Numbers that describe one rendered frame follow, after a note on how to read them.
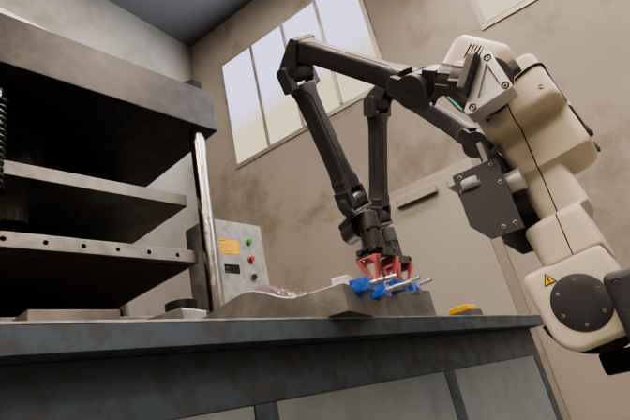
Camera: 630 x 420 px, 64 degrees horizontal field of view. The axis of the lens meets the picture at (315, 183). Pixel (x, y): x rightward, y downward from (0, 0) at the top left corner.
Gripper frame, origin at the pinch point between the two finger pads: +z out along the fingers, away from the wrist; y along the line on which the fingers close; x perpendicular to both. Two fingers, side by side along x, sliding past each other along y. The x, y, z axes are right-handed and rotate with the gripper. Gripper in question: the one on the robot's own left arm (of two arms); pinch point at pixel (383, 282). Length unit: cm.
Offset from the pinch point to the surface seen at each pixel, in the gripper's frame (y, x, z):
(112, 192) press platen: 30, -82, -58
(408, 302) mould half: -6.1, 1.9, 5.7
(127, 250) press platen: 27, -79, -35
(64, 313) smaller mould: 76, -12, 5
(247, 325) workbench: 56, 9, 12
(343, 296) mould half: 34.9, 12.5, 8.3
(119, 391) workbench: 76, 4, 19
